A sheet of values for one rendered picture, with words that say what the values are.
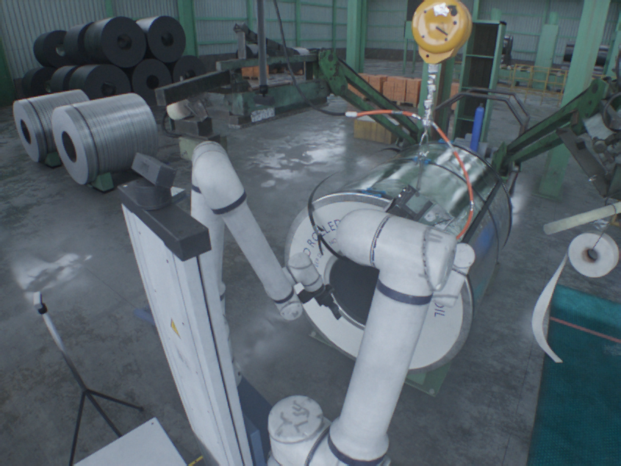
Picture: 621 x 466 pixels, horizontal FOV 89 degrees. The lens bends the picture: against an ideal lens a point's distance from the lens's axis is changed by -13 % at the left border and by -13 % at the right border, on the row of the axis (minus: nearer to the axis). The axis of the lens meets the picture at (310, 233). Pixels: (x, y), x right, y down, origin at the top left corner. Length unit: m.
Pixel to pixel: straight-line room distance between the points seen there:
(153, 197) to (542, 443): 2.53
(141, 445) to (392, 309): 1.08
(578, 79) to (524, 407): 4.57
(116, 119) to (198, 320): 5.54
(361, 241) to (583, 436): 2.39
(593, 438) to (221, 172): 2.67
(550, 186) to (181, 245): 6.07
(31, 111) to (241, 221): 7.25
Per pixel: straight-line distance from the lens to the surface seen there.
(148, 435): 1.53
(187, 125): 2.09
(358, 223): 0.75
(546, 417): 2.86
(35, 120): 8.07
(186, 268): 0.65
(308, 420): 1.05
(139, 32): 13.53
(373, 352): 0.79
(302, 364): 2.72
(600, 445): 2.92
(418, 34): 1.41
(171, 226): 0.67
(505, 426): 2.69
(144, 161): 0.76
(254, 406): 1.43
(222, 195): 1.05
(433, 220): 1.54
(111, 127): 6.06
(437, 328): 2.03
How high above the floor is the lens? 2.08
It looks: 29 degrees down
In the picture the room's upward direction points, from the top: straight up
